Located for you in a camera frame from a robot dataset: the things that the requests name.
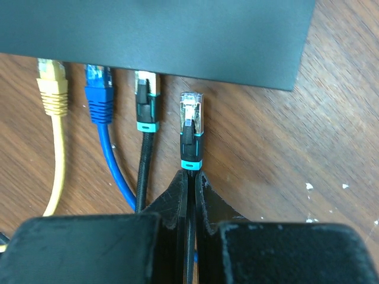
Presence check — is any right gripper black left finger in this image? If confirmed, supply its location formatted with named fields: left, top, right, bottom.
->
left=1, top=170, right=188, bottom=283

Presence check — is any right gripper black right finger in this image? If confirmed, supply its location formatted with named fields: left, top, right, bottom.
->
left=195, top=173, right=378, bottom=283

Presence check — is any black braided cable two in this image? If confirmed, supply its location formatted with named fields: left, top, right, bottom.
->
left=179, top=91, right=205, bottom=284

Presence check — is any black braided cable one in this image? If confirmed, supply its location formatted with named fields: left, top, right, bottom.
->
left=134, top=70, right=160, bottom=212

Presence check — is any blue ethernet cable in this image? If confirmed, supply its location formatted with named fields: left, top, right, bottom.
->
left=83, top=63, right=137, bottom=212

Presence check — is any yellow ethernet cable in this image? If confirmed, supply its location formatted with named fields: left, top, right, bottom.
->
left=0, top=58, right=69, bottom=254

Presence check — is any black network switch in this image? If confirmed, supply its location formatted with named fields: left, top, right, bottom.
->
left=1, top=1, right=315, bottom=91

